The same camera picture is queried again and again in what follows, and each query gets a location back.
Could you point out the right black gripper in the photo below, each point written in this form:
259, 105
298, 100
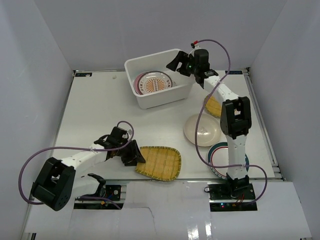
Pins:
183, 57

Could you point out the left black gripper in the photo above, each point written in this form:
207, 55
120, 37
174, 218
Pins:
127, 154

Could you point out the fan-shaped bamboo woven tray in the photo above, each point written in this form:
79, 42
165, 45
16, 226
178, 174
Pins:
162, 163

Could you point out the orange sunburst pattern plate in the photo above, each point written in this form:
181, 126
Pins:
157, 81

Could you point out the pink plastic plate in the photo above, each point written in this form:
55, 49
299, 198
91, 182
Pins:
140, 84

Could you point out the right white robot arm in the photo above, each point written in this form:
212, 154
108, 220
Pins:
235, 117

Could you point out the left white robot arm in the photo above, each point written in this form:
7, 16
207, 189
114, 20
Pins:
61, 179

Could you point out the white plastic bin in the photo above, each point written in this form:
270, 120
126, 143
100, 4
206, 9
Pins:
157, 62

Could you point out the right blue table label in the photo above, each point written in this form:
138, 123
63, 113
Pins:
234, 72

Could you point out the blue table label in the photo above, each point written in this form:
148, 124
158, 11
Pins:
83, 74
234, 72

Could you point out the round bamboo woven plate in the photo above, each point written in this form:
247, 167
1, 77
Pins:
212, 107

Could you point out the cream white plate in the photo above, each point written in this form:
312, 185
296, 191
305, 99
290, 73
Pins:
208, 132

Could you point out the green red rimmed plate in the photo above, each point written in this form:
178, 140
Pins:
218, 156

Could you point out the left blue table label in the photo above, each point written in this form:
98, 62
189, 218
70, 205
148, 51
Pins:
83, 74

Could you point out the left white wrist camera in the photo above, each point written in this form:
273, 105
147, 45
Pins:
128, 133

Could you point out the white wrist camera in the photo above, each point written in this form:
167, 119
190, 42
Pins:
128, 133
194, 46

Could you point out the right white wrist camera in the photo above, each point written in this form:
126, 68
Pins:
194, 46

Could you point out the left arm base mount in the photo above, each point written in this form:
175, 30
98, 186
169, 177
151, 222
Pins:
92, 187

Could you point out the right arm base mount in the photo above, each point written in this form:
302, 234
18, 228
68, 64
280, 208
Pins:
221, 201

